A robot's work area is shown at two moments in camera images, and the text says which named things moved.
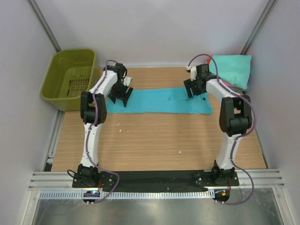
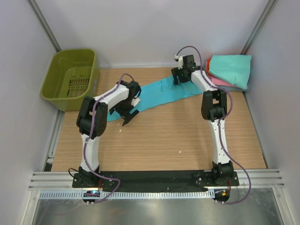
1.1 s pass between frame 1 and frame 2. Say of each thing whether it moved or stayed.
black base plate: stayed
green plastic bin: stayed
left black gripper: moved
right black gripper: moved
